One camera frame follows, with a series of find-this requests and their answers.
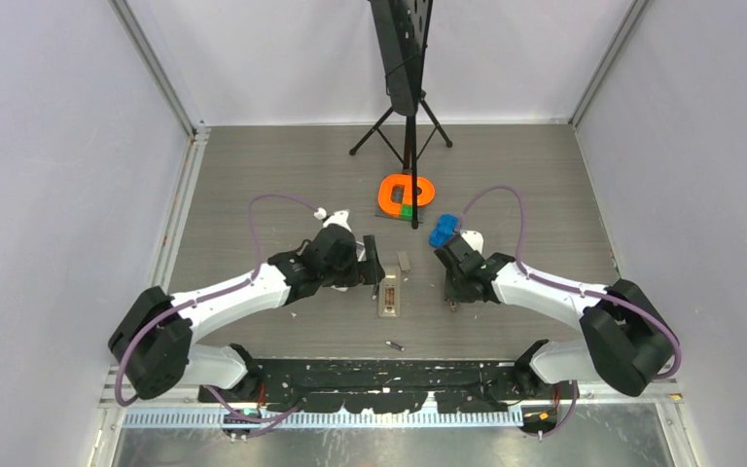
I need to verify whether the slotted cable duct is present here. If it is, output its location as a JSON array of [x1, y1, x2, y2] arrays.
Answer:
[[122, 406, 523, 429]]

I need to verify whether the beige remote control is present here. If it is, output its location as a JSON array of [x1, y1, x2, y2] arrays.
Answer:
[[377, 266, 403, 318]]

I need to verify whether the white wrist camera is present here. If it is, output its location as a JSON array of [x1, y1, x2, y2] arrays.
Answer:
[[313, 207, 353, 233], [460, 230, 484, 254]]

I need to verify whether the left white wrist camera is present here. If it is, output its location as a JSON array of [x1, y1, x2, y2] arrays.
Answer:
[[313, 207, 353, 233]]

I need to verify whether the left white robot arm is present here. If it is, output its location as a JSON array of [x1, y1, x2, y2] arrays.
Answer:
[[108, 224, 384, 407]]

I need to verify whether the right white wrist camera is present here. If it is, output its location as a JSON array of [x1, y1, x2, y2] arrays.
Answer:
[[460, 230, 484, 254]]

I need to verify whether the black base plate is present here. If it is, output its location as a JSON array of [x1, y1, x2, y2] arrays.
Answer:
[[197, 358, 578, 414]]

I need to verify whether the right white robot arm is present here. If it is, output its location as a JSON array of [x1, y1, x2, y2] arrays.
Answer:
[[435, 231, 681, 400]]

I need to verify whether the black tripod stand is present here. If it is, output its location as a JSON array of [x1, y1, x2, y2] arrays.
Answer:
[[348, 0, 453, 230]]

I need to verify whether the beige battery cover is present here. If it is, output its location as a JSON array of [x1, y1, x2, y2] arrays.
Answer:
[[397, 251, 411, 272]]

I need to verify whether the blue toy car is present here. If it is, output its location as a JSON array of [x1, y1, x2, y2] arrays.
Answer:
[[429, 213, 461, 248]]

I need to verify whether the orange and green block toy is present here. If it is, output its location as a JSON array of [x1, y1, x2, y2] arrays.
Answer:
[[377, 173, 436, 221]]

